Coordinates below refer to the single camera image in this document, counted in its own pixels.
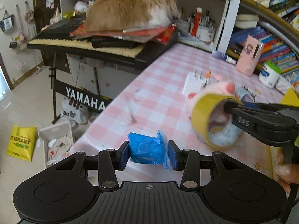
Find yellow shopping bag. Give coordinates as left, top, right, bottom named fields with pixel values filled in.
left=7, top=124, right=36, bottom=162

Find pink plush pig toy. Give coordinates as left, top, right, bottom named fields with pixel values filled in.
left=187, top=80, right=236, bottom=124

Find pink cylindrical bottle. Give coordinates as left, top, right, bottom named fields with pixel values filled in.
left=236, top=35, right=264, bottom=76

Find blue plastic-wrapped block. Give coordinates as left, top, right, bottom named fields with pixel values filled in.
left=128, top=131, right=172, bottom=170

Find white printed plastic bag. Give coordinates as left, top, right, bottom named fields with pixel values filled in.
left=60, top=97, right=89, bottom=124

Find white plastic crate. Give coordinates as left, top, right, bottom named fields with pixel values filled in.
left=38, top=121, right=74, bottom=168

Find black Yamaha keyboard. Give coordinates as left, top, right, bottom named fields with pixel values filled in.
left=27, top=18, right=178, bottom=69

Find person's right hand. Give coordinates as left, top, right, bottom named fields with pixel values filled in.
left=275, top=148, right=299, bottom=197

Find white jar green lid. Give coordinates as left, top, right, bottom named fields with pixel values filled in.
left=258, top=60, right=282, bottom=88

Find grey toy shoe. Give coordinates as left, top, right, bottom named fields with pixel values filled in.
left=235, top=86, right=256, bottom=103

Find keyboard stand with Yamaha banner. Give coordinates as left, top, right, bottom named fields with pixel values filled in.
left=49, top=52, right=112, bottom=124

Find red papers under cat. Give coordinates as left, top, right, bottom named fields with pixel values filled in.
left=70, top=24, right=176, bottom=44

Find white cubby shelf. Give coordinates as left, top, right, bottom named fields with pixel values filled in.
left=60, top=0, right=229, bottom=51

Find white pen holder cup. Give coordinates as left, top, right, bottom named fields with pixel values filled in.
left=196, top=26, right=215, bottom=43

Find yellow cardboard box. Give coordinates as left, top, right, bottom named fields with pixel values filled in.
left=280, top=88, right=299, bottom=107

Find yellow tape roll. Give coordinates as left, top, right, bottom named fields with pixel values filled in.
left=191, top=94, right=243, bottom=150

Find white charger plug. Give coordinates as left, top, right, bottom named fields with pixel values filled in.
left=182, top=71, right=207, bottom=96

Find small white tube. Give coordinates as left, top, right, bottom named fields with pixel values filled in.
left=211, top=51, right=237, bottom=65

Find wooden bookshelf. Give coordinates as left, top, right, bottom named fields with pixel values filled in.
left=217, top=0, right=299, bottom=75

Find orange fluffy cat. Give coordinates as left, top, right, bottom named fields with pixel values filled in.
left=83, top=0, right=179, bottom=32

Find row of colourful books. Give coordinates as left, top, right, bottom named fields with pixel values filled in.
left=229, top=25, right=298, bottom=74

